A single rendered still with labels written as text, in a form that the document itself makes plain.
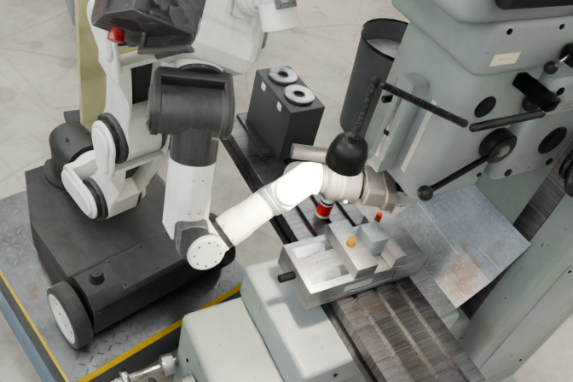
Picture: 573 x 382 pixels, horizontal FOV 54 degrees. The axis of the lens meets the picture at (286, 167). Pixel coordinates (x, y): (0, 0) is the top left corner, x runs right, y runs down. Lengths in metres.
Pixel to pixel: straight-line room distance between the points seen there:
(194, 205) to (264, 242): 1.64
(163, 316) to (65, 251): 0.37
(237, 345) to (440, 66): 0.89
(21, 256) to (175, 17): 1.31
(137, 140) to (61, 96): 1.92
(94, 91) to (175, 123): 1.94
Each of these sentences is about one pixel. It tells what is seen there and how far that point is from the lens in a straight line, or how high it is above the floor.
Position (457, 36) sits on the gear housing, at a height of 1.67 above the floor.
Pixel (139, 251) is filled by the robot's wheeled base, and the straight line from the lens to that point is 1.86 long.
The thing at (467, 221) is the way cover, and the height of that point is 1.02.
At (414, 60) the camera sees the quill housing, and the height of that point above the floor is 1.56.
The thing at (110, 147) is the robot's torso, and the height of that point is 1.03.
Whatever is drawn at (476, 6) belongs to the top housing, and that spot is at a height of 1.76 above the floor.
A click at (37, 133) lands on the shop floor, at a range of 3.18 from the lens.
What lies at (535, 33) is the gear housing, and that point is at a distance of 0.96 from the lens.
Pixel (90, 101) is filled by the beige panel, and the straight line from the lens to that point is 2.97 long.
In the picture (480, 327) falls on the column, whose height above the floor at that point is 0.74.
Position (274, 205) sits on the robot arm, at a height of 1.22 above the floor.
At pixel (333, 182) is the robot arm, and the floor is 1.27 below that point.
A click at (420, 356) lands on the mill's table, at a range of 1.43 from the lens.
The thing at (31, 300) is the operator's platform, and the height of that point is 0.40.
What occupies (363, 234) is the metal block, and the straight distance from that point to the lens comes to 1.40.
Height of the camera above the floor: 2.05
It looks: 41 degrees down
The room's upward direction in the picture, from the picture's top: 16 degrees clockwise
